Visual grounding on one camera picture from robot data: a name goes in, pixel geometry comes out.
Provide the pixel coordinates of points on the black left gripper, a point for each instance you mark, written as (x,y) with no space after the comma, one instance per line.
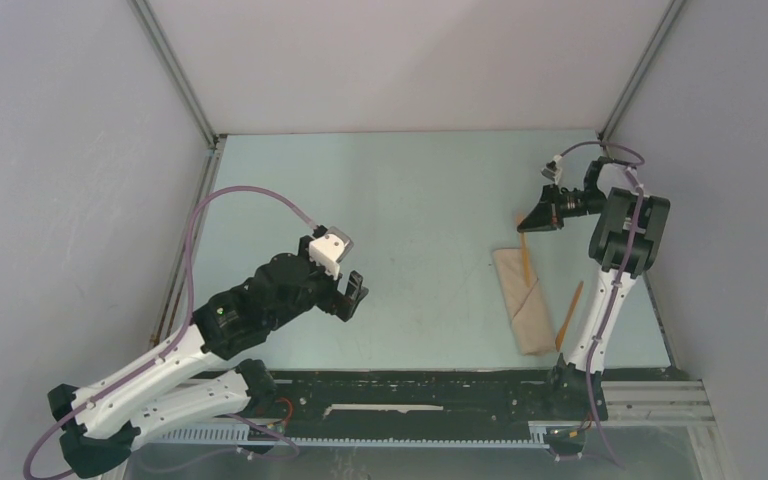
(342,305)

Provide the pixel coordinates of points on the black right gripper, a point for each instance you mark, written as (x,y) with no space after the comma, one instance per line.
(549,214)

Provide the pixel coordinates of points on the orange plastic fork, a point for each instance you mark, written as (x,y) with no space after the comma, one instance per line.
(525,257)

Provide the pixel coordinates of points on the beige cloth napkin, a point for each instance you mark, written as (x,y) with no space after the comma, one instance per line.
(525,303)

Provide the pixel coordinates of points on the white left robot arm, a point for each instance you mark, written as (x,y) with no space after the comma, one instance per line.
(102,424)

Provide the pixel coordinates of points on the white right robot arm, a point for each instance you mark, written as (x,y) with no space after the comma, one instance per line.
(623,246)

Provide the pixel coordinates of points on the orange plastic knife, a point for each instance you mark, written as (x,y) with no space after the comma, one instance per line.
(562,331)

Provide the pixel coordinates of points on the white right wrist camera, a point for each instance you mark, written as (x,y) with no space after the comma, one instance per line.
(553,170)

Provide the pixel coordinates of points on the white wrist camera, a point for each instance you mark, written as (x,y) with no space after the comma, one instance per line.
(553,170)
(329,249)

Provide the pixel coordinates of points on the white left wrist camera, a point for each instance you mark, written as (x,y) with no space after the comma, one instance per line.
(329,249)

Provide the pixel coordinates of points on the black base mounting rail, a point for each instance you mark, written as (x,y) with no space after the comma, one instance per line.
(426,406)

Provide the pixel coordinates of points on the aluminium corner frame post right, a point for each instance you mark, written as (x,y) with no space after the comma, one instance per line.
(652,49)

